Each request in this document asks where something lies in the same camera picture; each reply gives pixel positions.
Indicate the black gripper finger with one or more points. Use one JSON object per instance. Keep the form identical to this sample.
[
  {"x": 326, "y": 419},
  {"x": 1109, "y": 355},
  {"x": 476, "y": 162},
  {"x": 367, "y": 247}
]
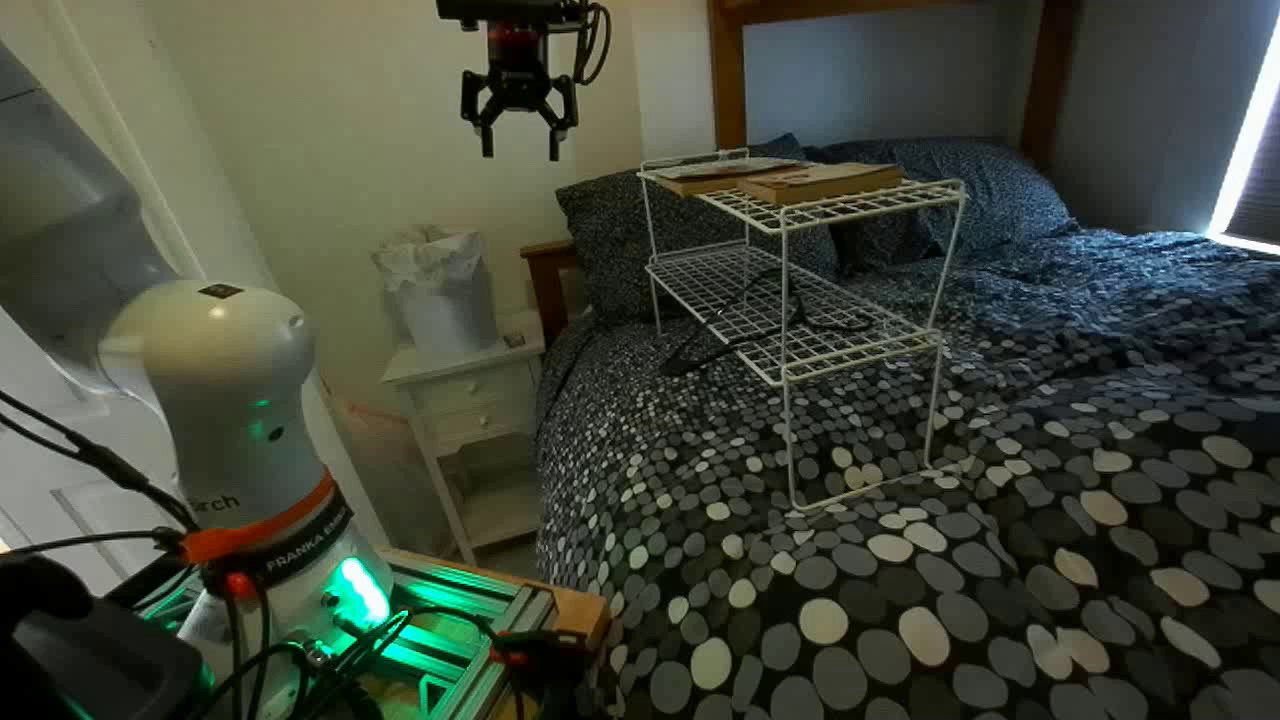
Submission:
[
  {"x": 555, "y": 138},
  {"x": 484, "y": 132}
]

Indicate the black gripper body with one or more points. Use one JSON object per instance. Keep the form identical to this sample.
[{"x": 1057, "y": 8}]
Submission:
[{"x": 517, "y": 52}]

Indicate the black clothes hanger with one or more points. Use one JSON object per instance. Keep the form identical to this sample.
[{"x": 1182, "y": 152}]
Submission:
[{"x": 778, "y": 331}]

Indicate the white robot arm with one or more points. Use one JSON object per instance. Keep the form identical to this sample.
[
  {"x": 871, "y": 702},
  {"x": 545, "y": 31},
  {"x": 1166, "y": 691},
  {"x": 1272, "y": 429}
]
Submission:
[{"x": 292, "y": 593}]

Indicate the wooden board on rack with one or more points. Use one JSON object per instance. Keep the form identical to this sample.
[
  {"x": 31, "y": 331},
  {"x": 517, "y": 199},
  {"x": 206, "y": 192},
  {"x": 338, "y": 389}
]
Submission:
[{"x": 778, "y": 182}]

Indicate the dark dotted pillow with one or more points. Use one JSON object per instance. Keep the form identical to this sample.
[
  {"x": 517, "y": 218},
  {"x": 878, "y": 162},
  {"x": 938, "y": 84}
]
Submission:
[{"x": 612, "y": 220}]

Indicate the white trash bin with bag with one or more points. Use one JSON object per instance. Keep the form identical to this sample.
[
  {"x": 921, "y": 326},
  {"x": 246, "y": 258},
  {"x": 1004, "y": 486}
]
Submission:
[{"x": 437, "y": 290}]

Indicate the white nightstand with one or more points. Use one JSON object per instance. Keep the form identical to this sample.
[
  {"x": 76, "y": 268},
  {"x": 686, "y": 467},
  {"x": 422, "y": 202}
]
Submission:
[{"x": 475, "y": 429}]

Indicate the dotted bed duvet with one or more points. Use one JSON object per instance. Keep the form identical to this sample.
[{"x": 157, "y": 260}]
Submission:
[{"x": 1071, "y": 517}]

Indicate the white wire shoe rack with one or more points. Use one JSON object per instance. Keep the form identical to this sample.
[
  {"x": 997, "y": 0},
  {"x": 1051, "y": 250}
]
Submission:
[{"x": 765, "y": 247}]

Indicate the wooden bunk bed frame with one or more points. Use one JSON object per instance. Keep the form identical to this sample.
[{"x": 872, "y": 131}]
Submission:
[{"x": 927, "y": 90}]

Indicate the green lit robot base mount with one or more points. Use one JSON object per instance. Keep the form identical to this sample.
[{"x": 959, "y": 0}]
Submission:
[{"x": 437, "y": 642}]

